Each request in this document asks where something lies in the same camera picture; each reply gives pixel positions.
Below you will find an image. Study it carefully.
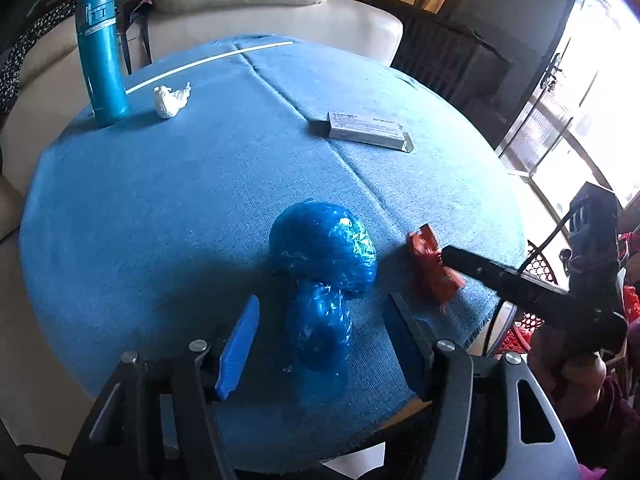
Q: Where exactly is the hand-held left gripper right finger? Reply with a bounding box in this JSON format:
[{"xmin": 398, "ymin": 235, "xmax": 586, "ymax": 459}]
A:
[{"xmin": 382, "ymin": 292, "xmax": 576, "ymax": 480}]

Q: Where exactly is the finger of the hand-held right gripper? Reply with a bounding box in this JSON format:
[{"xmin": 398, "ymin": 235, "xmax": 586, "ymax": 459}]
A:
[{"xmin": 441, "ymin": 245, "xmax": 573, "ymax": 331}]

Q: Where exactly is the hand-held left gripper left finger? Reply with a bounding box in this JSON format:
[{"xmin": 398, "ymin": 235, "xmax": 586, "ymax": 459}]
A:
[{"xmin": 62, "ymin": 294, "xmax": 261, "ymax": 480}]

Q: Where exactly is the red plastic basket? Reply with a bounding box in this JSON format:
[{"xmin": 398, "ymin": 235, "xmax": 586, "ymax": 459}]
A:
[{"xmin": 482, "ymin": 240, "xmax": 573, "ymax": 361}]

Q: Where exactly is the orange snack wrapper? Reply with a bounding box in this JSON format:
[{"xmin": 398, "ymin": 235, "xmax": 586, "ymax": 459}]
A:
[{"xmin": 406, "ymin": 224, "xmax": 467, "ymax": 311}]

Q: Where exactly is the blue plastic bag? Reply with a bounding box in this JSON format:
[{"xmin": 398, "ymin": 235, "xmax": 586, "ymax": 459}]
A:
[{"xmin": 267, "ymin": 201, "xmax": 379, "ymax": 386}]

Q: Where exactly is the white medicine box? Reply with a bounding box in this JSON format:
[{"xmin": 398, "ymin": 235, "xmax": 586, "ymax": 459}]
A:
[{"xmin": 327, "ymin": 111, "xmax": 414, "ymax": 153}]

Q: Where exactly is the white tissue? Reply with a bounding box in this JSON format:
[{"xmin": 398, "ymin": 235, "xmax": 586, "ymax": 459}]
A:
[{"xmin": 153, "ymin": 81, "xmax": 192, "ymax": 120}]

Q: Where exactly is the person's right forearm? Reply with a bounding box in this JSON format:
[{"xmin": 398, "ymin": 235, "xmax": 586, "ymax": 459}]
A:
[{"xmin": 562, "ymin": 377, "xmax": 640, "ymax": 468}]

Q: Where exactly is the person's right hand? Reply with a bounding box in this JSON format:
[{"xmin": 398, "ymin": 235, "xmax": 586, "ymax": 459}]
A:
[{"xmin": 530, "ymin": 329, "xmax": 608, "ymax": 415}]

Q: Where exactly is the blue tablecloth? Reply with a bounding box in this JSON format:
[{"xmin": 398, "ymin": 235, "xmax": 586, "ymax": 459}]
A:
[{"xmin": 19, "ymin": 34, "xmax": 531, "ymax": 473}]

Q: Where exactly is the wooden baby crib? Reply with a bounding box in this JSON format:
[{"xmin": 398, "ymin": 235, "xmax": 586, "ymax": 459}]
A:
[{"xmin": 367, "ymin": 0, "xmax": 513, "ymax": 136}]

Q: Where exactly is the thin white rod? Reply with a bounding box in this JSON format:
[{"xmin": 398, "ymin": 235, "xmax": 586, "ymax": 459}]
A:
[{"xmin": 125, "ymin": 41, "xmax": 293, "ymax": 95}]

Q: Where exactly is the teal thermos bottle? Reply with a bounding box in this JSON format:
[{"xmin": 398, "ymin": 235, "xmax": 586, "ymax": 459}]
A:
[{"xmin": 75, "ymin": 0, "xmax": 133, "ymax": 129}]

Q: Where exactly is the floral dark garment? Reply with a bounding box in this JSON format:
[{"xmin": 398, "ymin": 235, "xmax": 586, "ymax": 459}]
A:
[{"xmin": 0, "ymin": 0, "xmax": 78, "ymax": 116}]

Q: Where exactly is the black braided cable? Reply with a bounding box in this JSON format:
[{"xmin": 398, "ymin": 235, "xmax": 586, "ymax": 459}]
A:
[{"xmin": 480, "ymin": 207, "xmax": 581, "ymax": 356}]

